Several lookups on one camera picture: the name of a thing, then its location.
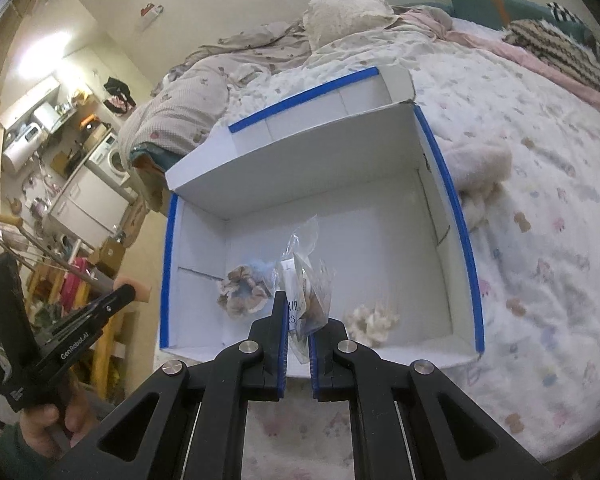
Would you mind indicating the cream scrunchie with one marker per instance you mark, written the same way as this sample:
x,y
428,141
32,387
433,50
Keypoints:
x,y
372,321

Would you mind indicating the red white wall fixture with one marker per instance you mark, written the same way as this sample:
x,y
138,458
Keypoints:
x,y
150,10

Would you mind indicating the person's left forearm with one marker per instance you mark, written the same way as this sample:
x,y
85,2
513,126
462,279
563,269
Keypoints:
x,y
7,455

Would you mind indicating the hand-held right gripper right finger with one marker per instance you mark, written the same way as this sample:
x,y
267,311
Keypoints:
x,y
314,365

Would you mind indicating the beige patterned scrunchie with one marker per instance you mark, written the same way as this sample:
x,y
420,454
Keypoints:
x,y
245,287

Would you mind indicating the bed with printed sheet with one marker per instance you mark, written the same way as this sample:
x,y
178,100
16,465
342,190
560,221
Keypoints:
x,y
540,240

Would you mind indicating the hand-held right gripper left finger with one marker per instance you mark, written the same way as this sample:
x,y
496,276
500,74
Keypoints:
x,y
281,345

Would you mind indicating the blue cardboard box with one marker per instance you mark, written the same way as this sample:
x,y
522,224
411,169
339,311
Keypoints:
x,y
380,240

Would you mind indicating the grey printed quilt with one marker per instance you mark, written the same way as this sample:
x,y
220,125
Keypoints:
x,y
190,105

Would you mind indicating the person's left hand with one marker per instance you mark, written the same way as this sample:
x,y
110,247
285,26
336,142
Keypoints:
x,y
42,427

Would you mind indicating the yellow rack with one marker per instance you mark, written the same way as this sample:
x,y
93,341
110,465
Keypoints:
x,y
105,350

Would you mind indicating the patterned knit blanket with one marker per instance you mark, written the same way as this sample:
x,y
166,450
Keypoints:
x,y
555,50

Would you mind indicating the beige pillow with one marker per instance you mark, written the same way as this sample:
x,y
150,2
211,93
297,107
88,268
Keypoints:
x,y
345,17

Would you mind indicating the white water heater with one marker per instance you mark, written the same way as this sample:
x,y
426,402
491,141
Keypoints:
x,y
22,150

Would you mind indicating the clear plastic bag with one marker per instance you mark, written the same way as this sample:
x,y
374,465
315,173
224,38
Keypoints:
x,y
305,280

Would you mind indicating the teal headboard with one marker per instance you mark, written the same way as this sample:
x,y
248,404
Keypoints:
x,y
480,5

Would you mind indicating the pink hanging garment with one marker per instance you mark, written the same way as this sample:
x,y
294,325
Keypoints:
x,y
120,105

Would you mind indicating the white cylinder appliance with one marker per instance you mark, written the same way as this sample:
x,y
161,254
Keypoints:
x,y
46,116

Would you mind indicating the dark hanging garment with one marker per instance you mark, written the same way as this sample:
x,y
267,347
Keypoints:
x,y
116,87

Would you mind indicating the pink blanket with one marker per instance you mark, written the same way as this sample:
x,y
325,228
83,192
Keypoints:
x,y
480,37

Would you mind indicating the cream fluffy plush toy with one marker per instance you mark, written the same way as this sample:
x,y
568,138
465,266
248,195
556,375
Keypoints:
x,y
480,165

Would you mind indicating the teal footboard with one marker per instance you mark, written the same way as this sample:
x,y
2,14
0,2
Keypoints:
x,y
147,170

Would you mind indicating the white washing machine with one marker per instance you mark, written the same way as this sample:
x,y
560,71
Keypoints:
x,y
107,157

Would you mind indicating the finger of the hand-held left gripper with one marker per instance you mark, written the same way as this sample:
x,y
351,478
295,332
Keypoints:
x,y
112,302
10,305

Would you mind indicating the white kitchen cabinet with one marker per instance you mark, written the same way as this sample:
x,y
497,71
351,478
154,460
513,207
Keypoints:
x,y
85,205

